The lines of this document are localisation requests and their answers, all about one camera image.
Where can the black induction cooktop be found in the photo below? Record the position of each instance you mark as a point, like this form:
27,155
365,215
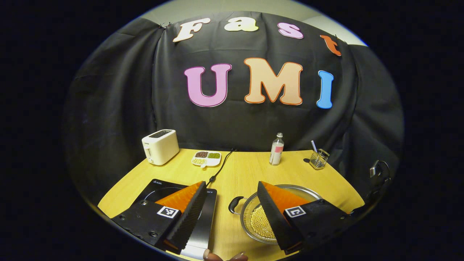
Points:
159,190

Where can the clear bottle with pink label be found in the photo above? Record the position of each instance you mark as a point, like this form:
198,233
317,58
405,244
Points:
276,152

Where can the pile of yellow soybeans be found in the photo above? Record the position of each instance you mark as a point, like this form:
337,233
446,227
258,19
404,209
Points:
261,223

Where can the striped straw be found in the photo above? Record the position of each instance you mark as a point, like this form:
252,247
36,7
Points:
314,146

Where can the white divided dish of beans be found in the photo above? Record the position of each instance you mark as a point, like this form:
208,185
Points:
207,160

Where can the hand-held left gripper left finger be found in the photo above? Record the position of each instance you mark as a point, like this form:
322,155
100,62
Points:
188,221

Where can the white toaster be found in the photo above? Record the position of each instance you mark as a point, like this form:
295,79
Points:
161,148

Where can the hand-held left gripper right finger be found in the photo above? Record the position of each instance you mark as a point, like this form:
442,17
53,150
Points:
273,221

